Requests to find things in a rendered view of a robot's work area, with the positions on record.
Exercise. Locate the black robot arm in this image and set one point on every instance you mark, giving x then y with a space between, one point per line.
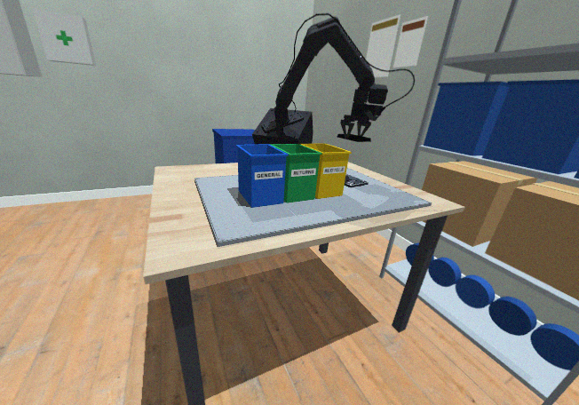
313 42

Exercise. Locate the green bin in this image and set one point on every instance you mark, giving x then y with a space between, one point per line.
301 173

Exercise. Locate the blue open-top bin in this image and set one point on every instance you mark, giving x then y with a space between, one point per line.
261 174

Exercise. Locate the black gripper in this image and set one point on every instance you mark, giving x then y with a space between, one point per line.
362 121

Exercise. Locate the yellow bin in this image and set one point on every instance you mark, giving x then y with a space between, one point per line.
332 169

